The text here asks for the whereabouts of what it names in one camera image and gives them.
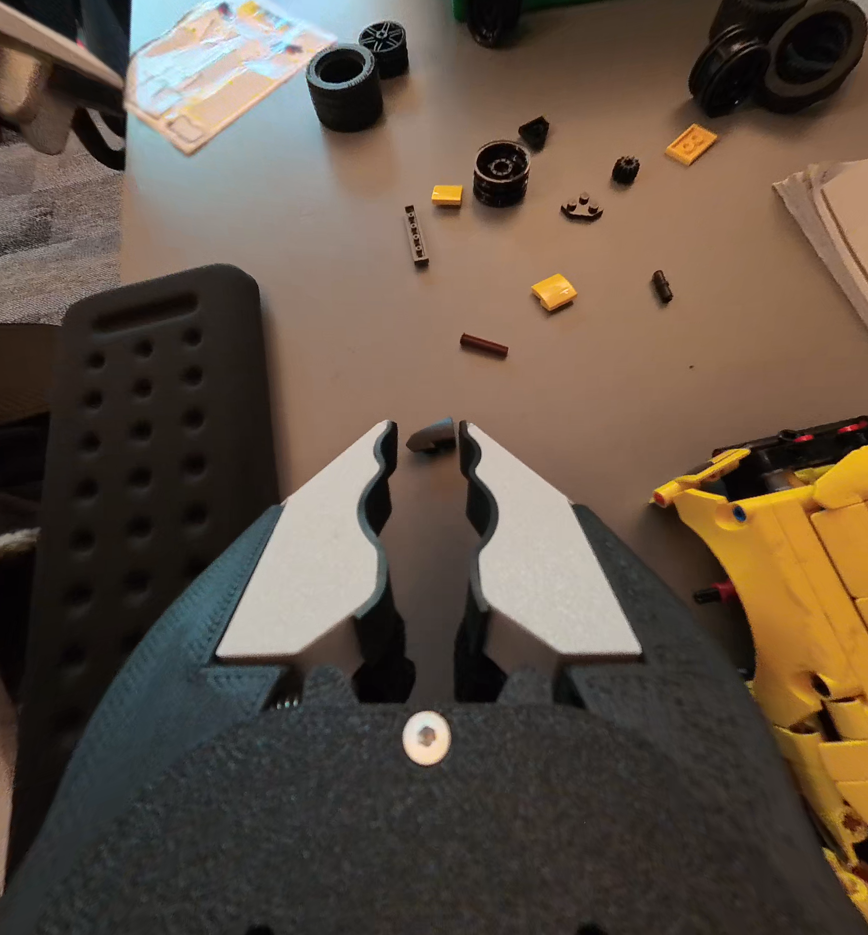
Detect pile of black yellow bricks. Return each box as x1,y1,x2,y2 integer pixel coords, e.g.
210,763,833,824
403,115,720,360

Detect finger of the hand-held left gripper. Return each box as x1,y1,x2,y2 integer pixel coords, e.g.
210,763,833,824
0,0,127,116

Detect yellow toy brick car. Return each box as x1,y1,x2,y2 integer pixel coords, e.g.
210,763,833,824
649,412,868,935

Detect building instruction booklet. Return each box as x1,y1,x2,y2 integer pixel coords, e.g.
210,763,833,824
772,151,868,356

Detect black toy tire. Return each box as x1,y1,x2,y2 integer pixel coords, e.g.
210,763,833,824
761,0,868,115
305,44,385,134
472,139,533,208
466,0,524,49
688,24,773,119

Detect black spoked wheel rim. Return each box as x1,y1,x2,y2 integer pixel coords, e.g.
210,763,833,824
359,19,411,79

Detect black curved slope brick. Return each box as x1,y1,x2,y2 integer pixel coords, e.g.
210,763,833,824
406,417,456,456

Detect green plastic bin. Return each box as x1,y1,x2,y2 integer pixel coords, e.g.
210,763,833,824
452,0,603,20

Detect grey desk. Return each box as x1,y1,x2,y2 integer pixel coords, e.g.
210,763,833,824
118,0,868,731

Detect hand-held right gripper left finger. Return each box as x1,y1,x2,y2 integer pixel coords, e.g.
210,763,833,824
215,420,416,704

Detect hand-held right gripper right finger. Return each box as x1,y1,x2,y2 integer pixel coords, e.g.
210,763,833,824
453,420,644,704

